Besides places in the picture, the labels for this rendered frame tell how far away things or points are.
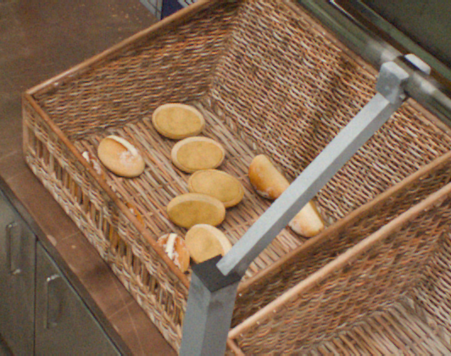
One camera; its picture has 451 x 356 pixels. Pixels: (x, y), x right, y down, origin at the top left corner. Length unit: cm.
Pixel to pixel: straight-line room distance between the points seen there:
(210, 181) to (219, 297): 59
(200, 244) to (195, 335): 43
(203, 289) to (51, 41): 106
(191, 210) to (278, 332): 31
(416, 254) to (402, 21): 36
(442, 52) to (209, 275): 61
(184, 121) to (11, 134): 32
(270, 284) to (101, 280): 31
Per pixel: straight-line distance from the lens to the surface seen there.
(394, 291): 160
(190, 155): 174
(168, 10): 214
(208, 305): 112
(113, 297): 157
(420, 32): 157
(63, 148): 162
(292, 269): 144
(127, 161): 172
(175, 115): 181
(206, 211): 164
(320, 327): 151
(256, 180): 173
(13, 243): 185
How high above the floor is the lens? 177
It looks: 42 degrees down
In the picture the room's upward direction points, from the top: 9 degrees clockwise
